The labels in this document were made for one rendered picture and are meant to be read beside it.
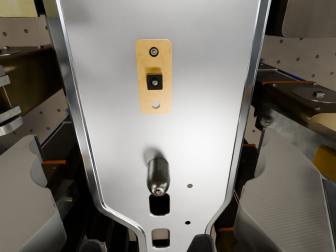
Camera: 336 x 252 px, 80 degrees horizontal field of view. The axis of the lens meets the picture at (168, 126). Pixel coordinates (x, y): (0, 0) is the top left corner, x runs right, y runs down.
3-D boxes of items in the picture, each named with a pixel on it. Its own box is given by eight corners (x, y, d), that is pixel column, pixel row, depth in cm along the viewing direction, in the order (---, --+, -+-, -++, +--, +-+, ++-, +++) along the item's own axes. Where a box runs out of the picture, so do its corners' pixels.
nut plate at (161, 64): (171, 113, 25) (172, 117, 24) (140, 113, 25) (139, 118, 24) (171, 39, 21) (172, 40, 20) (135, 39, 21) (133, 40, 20)
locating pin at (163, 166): (168, 168, 31) (171, 202, 25) (148, 169, 31) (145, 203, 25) (168, 151, 29) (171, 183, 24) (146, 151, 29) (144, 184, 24)
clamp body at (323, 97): (259, 80, 55) (391, 158, 24) (216, 81, 55) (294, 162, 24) (265, 55, 52) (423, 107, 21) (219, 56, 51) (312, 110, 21)
